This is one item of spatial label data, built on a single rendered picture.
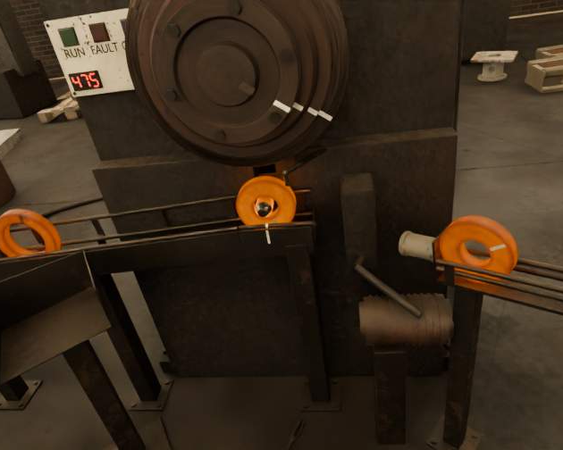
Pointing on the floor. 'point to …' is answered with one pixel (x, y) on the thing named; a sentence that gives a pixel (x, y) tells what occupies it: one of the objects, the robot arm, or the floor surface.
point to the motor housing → (401, 318)
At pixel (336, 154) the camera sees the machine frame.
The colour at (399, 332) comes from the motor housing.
